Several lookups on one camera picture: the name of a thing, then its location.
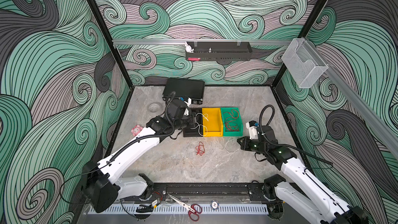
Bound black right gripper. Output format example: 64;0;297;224
236;135;269;156

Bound white cable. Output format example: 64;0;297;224
190;113;241;155

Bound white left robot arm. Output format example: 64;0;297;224
81;96;194;213

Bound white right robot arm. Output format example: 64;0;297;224
238;121;369;224

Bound black aluminium carry case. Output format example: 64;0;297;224
162;78;205;105

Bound black plastic bin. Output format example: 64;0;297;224
183;108;203;138

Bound green plastic bin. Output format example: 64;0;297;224
221;107;244;137

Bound yellow plastic bin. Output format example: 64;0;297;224
202;108;223;138

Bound pink pig toy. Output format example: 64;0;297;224
131;124;143;136

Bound white rabbit figurine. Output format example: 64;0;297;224
184;42;194;53

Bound round blue white button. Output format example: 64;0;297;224
210;200;219;210

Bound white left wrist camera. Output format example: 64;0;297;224
181;97;192;116

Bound black right arm hose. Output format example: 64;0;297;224
258;105;334;166

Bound black wall shelf tray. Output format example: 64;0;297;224
185;42;253;62

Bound white slotted cable duct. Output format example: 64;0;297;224
100;203;268;215

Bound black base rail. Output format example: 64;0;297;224
86;182;330;204

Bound clear acrylic wall holder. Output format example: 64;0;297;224
282;38;329;89

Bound aluminium wall rail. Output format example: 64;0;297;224
112;38;293;46

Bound red handled scissors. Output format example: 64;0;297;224
169;195;203;222

